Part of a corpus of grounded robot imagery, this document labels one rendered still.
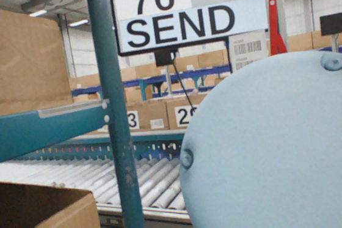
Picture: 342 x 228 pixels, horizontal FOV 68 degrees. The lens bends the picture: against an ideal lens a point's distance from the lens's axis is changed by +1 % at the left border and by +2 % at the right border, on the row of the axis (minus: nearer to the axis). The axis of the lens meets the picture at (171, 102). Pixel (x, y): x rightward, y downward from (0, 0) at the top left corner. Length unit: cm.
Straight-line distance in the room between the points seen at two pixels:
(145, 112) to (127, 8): 80
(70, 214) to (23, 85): 14
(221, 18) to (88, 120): 57
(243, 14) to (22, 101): 63
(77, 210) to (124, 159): 7
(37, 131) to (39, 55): 9
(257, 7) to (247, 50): 17
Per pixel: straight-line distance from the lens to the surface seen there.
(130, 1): 80
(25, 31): 30
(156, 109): 144
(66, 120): 26
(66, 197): 36
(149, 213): 90
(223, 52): 593
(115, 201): 104
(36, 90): 29
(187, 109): 136
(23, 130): 24
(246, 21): 78
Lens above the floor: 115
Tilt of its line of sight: 5 degrees down
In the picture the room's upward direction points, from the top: 8 degrees counter-clockwise
